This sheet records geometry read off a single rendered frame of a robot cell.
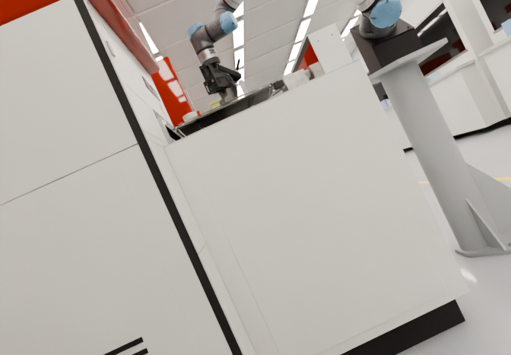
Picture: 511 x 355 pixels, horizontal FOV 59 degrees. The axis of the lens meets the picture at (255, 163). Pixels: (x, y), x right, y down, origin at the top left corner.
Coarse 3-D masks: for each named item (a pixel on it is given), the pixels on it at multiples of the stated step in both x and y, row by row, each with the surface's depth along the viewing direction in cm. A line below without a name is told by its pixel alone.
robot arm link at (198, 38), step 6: (192, 24) 171; (198, 24) 171; (192, 30) 171; (198, 30) 171; (204, 30) 169; (192, 36) 171; (198, 36) 170; (204, 36) 170; (192, 42) 172; (198, 42) 171; (204, 42) 170; (210, 42) 171; (198, 48) 171; (204, 48) 170
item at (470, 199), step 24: (432, 48) 172; (384, 72) 177; (408, 72) 179; (408, 96) 180; (432, 96) 182; (408, 120) 182; (432, 120) 178; (432, 144) 179; (456, 144) 182; (432, 168) 181; (456, 168) 178; (456, 192) 178; (480, 192) 184; (504, 192) 184; (456, 216) 179; (480, 216) 172; (504, 216) 183; (456, 240) 200; (480, 240) 177; (504, 240) 174
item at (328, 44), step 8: (320, 32) 138; (328, 32) 138; (336, 32) 138; (312, 40) 137; (320, 40) 137; (328, 40) 138; (336, 40) 138; (320, 48) 137; (328, 48) 137; (336, 48) 137; (344, 48) 138; (320, 56) 137; (328, 56) 137; (336, 56) 137; (344, 56) 137; (328, 64) 137; (336, 64) 137; (344, 64) 137
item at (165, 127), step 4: (160, 120) 145; (164, 120) 154; (160, 124) 145; (164, 124) 148; (168, 124) 160; (164, 128) 145; (168, 128) 158; (172, 128) 167; (164, 132) 145; (172, 132) 167; (176, 132) 178; (168, 136) 145; (176, 136) 179; (180, 136) 187; (168, 140) 145; (172, 140) 149
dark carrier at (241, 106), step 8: (256, 96) 159; (264, 96) 165; (240, 104) 161; (248, 104) 167; (256, 104) 175; (216, 112) 154; (224, 112) 161; (232, 112) 168; (200, 120) 156; (208, 120) 163; (216, 120) 170; (184, 128) 158; (192, 128) 165; (200, 128) 172
